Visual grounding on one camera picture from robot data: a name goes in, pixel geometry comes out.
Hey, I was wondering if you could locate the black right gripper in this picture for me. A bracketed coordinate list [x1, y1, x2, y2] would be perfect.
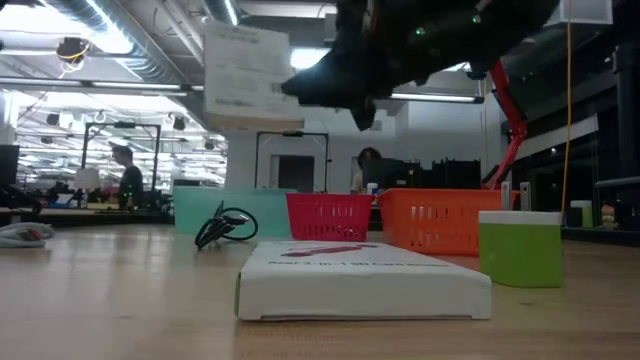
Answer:
[281, 0, 481, 133]

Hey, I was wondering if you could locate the white card reader box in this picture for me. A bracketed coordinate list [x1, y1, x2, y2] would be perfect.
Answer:
[233, 239, 494, 322]
[201, 22, 305, 132]

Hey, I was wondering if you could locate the black cable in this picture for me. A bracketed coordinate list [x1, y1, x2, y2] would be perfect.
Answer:
[193, 200, 260, 252]

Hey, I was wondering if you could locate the green white charger cube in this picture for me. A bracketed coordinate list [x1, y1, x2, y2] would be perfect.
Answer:
[478, 181, 565, 289]

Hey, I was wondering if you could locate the teal plastic bin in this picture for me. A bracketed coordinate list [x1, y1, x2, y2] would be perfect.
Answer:
[172, 187, 294, 239]

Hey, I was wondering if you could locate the person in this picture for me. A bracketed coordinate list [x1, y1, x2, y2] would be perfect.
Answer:
[110, 144, 145, 210]
[349, 147, 382, 195]

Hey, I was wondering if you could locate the red plastic basket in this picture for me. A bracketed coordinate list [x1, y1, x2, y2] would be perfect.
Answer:
[284, 193, 375, 243]

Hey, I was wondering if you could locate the black cabinet row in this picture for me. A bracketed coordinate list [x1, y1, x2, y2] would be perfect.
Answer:
[362, 158, 482, 190]

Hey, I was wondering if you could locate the orange plastic basket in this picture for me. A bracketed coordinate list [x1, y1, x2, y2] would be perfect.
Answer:
[377, 188, 506, 257]

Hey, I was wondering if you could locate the white green container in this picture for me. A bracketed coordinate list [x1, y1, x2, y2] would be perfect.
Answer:
[569, 199, 594, 229]

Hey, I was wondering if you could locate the black yellow ceiling reel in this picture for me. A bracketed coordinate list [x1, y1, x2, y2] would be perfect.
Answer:
[55, 36, 92, 64]

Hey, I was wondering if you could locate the black monitor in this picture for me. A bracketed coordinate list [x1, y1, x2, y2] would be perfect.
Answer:
[0, 144, 20, 187]

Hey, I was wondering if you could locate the black camera rig frame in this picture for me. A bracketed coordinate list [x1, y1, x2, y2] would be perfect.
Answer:
[79, 121, 162, 191]
[254, 130, 330, 194]

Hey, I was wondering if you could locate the yellow hanging cable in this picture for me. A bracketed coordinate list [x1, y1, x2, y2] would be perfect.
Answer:
[559, 0, 574, 214]

